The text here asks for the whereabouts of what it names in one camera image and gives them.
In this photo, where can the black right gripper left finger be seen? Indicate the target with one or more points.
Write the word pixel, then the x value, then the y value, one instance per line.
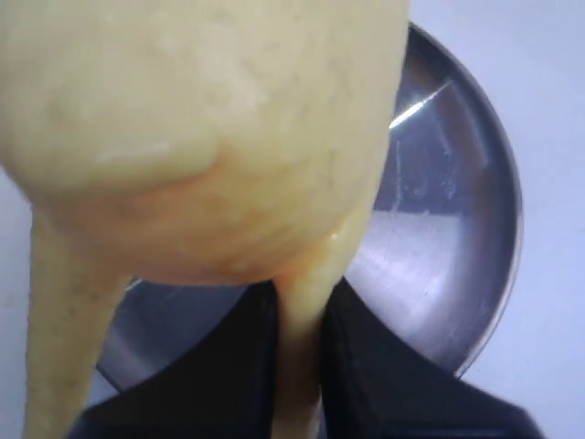
pixel 189 362

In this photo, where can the round stainless steel plate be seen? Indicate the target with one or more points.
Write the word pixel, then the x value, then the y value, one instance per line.
pixel 439 260

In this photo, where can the yellow rubber chicken toy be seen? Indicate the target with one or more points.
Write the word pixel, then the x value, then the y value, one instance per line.
pixel 192 142

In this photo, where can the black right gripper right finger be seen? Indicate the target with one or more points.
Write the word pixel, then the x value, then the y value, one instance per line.
pixel 375 386

